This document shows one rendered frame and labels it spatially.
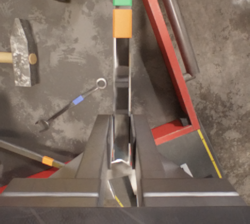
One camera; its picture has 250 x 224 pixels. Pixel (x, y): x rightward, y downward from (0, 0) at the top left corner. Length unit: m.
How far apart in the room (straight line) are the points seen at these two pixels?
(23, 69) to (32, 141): 0.15
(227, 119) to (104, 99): 1.30
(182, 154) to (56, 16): 0.99
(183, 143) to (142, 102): 0.79
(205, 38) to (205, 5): 0.20
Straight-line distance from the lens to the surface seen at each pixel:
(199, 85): 1.37
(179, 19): 0.42
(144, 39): 0.33
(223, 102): 1.48
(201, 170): 1.26
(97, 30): 0.33
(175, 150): 1.12
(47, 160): 0.38
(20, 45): 0.34
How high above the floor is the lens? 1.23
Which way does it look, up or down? 73 degrees down
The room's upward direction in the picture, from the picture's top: 178 degrees clockwise
